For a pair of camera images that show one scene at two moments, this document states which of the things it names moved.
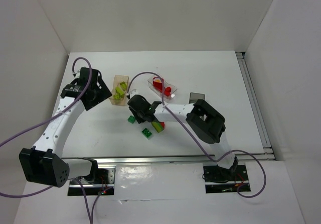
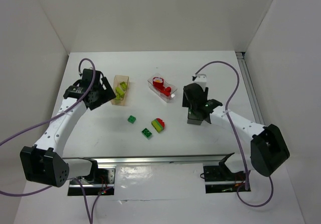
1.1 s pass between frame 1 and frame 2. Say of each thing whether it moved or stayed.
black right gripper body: moved
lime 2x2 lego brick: stayed
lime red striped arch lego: stayed
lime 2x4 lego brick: stayed
